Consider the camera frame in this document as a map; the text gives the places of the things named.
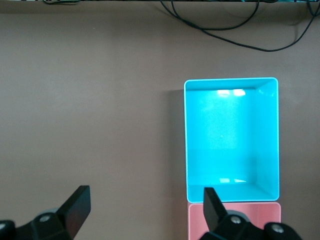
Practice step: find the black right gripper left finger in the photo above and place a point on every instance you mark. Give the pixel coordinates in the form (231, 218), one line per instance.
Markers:
(72, 212)

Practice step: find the pink plastic bin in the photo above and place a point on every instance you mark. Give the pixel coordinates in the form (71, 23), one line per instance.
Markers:
(196, 217)

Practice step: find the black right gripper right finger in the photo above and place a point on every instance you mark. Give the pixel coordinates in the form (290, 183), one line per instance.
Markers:
(215, 215)

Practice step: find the blue plastic bin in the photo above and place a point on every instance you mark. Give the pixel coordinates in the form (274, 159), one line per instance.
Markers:
(225, 140)

